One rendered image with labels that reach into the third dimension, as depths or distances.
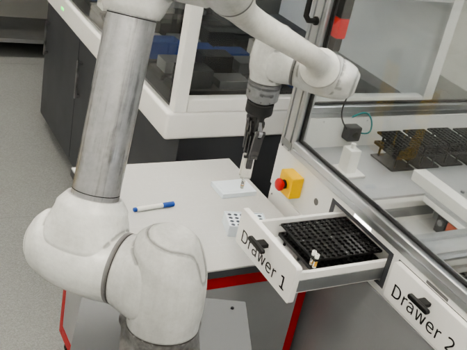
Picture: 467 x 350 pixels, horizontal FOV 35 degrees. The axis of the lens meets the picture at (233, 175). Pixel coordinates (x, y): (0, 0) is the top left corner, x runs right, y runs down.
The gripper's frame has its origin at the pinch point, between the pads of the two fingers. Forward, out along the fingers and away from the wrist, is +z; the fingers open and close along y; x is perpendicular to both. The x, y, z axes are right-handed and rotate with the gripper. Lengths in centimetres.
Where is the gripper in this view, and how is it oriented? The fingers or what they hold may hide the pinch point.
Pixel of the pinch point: (247, 165)
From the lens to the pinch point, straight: 208.9
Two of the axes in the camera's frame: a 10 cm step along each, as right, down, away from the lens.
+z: -1.8, 8.7, 4.5
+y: 1.9, 4.8, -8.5
